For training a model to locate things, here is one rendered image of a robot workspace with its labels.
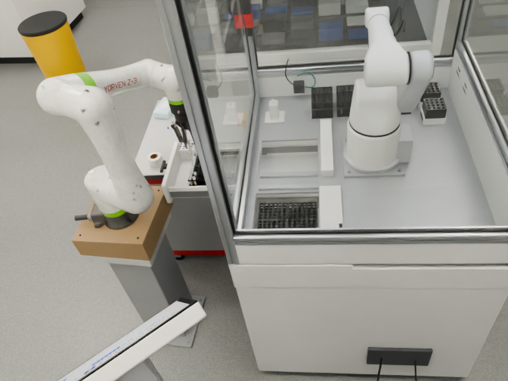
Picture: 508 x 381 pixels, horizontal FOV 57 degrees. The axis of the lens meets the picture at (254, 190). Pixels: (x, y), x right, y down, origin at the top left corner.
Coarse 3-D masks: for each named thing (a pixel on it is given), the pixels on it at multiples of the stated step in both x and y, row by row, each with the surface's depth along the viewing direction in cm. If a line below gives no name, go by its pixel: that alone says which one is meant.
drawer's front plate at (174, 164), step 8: (176, 144) 213; (176, 152) 211; (176, 160) 211; (168, 168) 202; (176, 168) 211; (168, 176) 199; (176, 176) 211; (168, 184) 199; (168, 192) 199; (168, 200) 201
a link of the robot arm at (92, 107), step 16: (64, 96) 143; (80, 96) 140; (96, 96) 140; (64, 112) 145; (80, 112) 140; (96, 112) 140; (112, 112) 145; (96, 128) 144; (112, 128) 147; (96, 144) 150; (112, 144) 151; (112, 160) 155; (128, 160) 158; (112, 176) 161; (128, 176) 161; (112, 192) 171; (128, 192) 165; (144, 192) 168; (128, 208) 169; (144, 208) 171
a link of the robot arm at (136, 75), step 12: (144, 60) 181; (84, 72) 160; (96, 72) 163; (108, 72) 166; (120, 72) 170; (132, 72) 174; (144, 72) 178; (96, 84) 159; (108, 84) 163; (120, 84) 168; (132, 84) 174; (144, 84) 180
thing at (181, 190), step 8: (184, 152) 216; (192, 152) 215; (184, 160) 219; (192, 160) 218; (184, 168) 215; (184, 176) 211; (176, 184) 208; (184, 184) 207; (176, 192) 200; (184, 192) 199; (192, 192) 199; (200, 192) 198; (208, 192) 198
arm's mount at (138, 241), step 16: (160, 192) 201; (160, 208) 197; (80, 224) 195; (144, 224) 189; (160, 224) 198; (80, 240) 189; (96, 240) 187; (112, 240) 186; (128, 240) 184; (144, 240) 184; (112, 256) 193; (128, 256) 190; (144, 256) 188
